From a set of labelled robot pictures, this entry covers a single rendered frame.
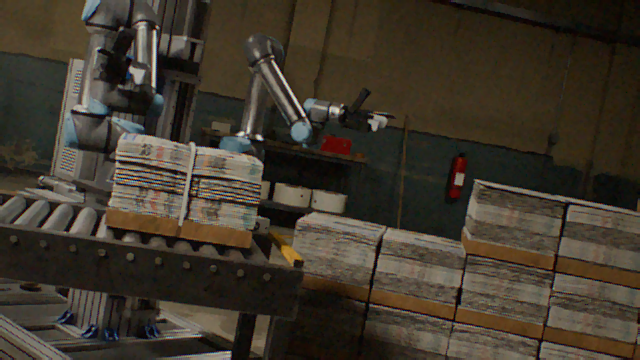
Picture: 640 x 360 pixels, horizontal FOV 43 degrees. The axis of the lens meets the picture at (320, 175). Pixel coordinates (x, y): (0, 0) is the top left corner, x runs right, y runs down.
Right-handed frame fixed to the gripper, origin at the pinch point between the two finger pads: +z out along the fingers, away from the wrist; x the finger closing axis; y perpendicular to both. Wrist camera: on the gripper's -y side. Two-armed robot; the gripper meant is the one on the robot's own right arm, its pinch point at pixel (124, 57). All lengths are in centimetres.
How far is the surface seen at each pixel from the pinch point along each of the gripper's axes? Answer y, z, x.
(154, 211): 35.6, 21.2, -15.9
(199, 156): 18.7, 23.2, -22.1
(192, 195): 28.8, 22.8, -23.7
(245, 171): 18.8, 25.7, -34.2
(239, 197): 26, 26, -35
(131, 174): 28.3, 20.2, -7.7
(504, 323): 42, 8, -141
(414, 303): 45, -8, -115
